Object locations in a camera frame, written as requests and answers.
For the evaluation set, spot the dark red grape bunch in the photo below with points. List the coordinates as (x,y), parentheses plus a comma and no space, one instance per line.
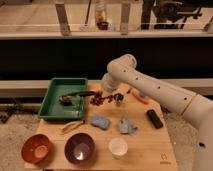
(98,99)

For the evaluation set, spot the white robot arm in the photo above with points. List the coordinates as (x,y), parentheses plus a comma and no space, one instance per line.
(193,107)

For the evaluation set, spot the blue cup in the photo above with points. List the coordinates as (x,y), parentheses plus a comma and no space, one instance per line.
(142,94)

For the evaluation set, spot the white paper cup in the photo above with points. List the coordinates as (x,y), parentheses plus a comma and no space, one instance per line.
(118,147)

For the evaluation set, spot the black binder clip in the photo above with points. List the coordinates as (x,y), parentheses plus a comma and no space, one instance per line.
(118,98)

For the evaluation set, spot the orange carrot toy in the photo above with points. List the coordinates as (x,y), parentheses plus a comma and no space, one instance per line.
(140,99)

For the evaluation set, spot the blue sponge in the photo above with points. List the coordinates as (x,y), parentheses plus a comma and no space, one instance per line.
(100,121)

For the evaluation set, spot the crumpled blue cloth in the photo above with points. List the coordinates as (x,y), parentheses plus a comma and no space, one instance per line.
(125,126)

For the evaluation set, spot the wooden board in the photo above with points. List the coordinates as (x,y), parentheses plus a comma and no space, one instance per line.
(149,148)

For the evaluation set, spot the yellow banana peel toy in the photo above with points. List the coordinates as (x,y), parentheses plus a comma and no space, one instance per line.
(71,126)

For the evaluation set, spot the green plastic tray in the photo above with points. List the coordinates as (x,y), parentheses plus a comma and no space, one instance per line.
(52,110)

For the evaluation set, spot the black rectangular block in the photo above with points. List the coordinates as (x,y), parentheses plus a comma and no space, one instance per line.
(154,119)

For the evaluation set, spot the purple bowl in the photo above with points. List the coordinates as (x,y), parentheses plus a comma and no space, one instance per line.
(79,148)

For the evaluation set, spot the red bowl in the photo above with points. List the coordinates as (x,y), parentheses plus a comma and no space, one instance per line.
(35,148)

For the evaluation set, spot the black handled kitchen tool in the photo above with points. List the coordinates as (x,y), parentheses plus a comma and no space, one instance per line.
(66,99)

